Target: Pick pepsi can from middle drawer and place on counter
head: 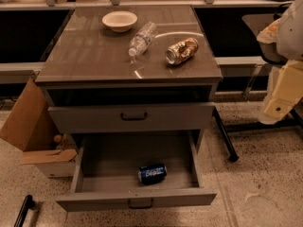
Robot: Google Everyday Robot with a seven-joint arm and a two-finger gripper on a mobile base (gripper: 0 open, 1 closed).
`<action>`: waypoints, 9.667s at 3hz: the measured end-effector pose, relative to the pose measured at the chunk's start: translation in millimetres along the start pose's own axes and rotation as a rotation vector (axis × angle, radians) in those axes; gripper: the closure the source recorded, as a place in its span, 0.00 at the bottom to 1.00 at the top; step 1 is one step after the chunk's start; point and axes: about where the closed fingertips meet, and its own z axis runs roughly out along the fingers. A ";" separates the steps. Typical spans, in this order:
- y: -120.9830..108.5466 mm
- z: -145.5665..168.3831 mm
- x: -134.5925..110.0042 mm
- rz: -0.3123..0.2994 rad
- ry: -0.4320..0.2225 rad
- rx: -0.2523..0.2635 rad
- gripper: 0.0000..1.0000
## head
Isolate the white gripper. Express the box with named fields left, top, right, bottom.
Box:
left=257, top=19, right=303, bottom=125

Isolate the blue pepsi can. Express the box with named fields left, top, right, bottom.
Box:
left=137, top=164, right=167, bottom=185

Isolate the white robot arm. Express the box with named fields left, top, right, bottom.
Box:
left=257, top=0, right=303, bottom=125

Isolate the grey upper drawer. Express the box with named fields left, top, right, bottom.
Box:
left=48, top=103, right=214, bottom=133

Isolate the gold patterned can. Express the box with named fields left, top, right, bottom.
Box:
left=165, top=38, right=199, bottom=65

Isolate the grey drawer cabinet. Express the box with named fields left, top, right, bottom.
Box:
left=36, top=6, right=222, bottom=143

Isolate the open grey middle drawer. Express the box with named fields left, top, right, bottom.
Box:
left=57, top=131, right=216, bottom=212

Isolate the clear plastic water bottle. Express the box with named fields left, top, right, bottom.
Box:
left=128, top=22, right=157, bottom=57

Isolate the white paper bowl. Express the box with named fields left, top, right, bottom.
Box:
left=102, top=11, right=137, bottom=33

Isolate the small round wooden ball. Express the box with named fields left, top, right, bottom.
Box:
left=53, top=134, right=62, bottom=144

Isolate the brown cardboard box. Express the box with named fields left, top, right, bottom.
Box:
left=0, top=79, right=77, bottom=178

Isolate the black bar on floor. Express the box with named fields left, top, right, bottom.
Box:
left=13, top=195, right=36, bottom=227

